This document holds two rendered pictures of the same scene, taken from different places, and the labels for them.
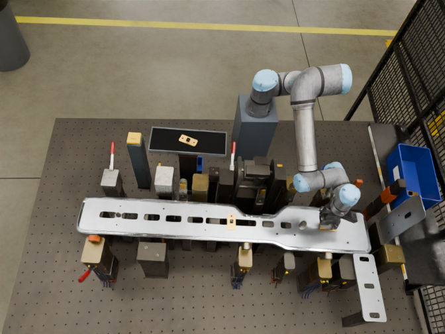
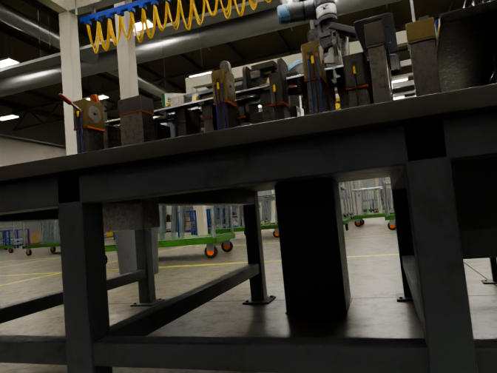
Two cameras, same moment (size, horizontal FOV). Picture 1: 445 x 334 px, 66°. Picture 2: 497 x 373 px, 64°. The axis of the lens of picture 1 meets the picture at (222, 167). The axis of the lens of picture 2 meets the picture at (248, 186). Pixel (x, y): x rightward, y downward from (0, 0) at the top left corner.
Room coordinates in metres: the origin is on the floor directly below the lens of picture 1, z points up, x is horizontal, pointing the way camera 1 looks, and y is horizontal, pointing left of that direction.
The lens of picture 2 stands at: (-0.79, -0.92, 0.51)
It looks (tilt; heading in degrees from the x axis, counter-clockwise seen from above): 4 degrees up; 29
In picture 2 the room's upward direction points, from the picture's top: 5 degrees counter-clockwise
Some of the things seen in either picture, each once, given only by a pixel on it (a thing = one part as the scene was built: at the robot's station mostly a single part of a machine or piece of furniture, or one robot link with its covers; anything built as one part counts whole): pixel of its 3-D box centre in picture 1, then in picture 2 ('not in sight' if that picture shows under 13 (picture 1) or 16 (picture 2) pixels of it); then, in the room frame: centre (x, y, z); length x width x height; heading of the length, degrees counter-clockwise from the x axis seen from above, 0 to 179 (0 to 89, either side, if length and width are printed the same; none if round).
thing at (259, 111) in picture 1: (259, 101); not in sight; (1.27, -0.14, 1.15); 0.15 x 0.15 x 0.10
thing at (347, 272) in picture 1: (336, 279); (359, 101); (0.48, -0.64, 0.84); 0.12 x 0.07 x 0.28; 6
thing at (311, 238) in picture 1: (226, 223); (225, 101); (0.61, -0.06, 1.00); 1.38 x 0.22 x 0.02; 96
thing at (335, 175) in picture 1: (333, 177); (318, 9); (0.76, -0.46, 1.32); 0.11 x 0.11 x 0.08; 21
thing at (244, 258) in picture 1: (240, 270); (225, 118); (0.44, -0.16, 0.87); 0.12 x 0.07 x 0.35; 6
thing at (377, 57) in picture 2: (359, 319); (380, 77); (0.31, -0.74, 0.84); 0.05 x 0.05 x 0.29; 6
